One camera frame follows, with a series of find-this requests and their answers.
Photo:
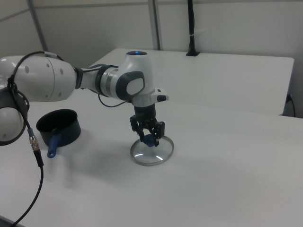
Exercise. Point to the black pole with clamp base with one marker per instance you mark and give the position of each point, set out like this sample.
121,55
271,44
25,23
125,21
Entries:
191,21

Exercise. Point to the glass lid with blue knob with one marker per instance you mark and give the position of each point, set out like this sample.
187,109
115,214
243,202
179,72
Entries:
148,163

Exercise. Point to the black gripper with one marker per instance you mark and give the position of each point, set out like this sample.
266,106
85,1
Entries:
145,114

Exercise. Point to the white rectangular table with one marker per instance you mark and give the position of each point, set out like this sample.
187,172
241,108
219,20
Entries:
213,78

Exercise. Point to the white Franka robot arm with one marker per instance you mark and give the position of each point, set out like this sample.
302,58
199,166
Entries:
52,78

